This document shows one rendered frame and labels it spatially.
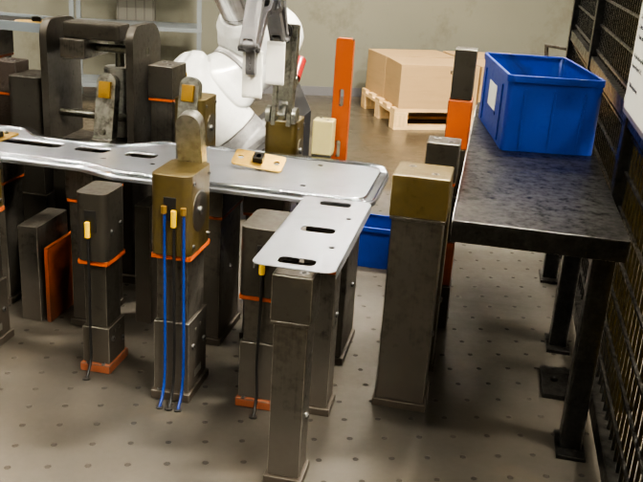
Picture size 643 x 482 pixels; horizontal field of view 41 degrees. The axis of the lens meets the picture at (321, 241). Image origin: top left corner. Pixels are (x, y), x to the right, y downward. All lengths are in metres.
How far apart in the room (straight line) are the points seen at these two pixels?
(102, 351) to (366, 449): 0.44
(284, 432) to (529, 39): 7.30
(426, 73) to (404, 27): 1.34
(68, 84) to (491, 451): 1.04
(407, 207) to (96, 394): 0.54
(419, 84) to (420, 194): 5.43
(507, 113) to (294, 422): 0.69
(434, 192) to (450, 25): 6.82
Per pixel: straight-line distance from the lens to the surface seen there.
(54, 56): 1.69
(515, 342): 1.57
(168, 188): 1.18
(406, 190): 1.18
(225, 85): 2.10
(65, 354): 1.46
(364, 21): 7.80
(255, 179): 1.33
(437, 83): 6.64
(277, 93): 1.51
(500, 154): 1.49
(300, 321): 1.01
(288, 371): 1.05
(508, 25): 8.14
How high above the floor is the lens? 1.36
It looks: 20 degrees down
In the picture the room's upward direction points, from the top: 4 degrees clockwise
